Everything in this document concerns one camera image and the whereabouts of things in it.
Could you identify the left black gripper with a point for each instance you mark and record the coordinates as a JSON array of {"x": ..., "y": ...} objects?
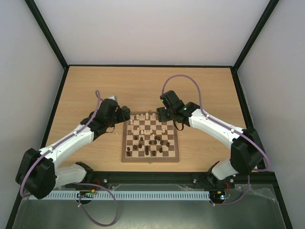
[{"x": 125, "y": 115}]

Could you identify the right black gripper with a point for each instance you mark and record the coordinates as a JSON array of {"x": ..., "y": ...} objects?
[{"x": 162, "y": 114}]

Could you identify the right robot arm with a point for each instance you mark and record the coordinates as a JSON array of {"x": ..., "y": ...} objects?
[{"x": 246, "y": 150}]

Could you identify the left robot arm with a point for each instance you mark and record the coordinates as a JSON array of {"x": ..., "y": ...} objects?
[{"x": 40, "y": 171}]

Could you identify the wooden chess board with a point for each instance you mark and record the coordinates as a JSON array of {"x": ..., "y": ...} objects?
[{"x": 160, "y": 137}]

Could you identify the black king piece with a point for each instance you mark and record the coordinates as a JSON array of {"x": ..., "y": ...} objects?
[{"x": 147, "y": 150}]

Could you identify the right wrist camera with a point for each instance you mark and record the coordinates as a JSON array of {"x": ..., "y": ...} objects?
[{"x": 171, "y": 100}]

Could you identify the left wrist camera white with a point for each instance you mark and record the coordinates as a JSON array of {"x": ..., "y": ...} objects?
[{"x": 113, "y": 97}]

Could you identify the black aluminium frame rail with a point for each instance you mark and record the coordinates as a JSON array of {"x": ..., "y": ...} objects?
[{"x": 195, "y": 180}]

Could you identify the light blue cable duct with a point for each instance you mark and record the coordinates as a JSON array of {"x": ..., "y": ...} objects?
[{"x": 129, "y": 195}]

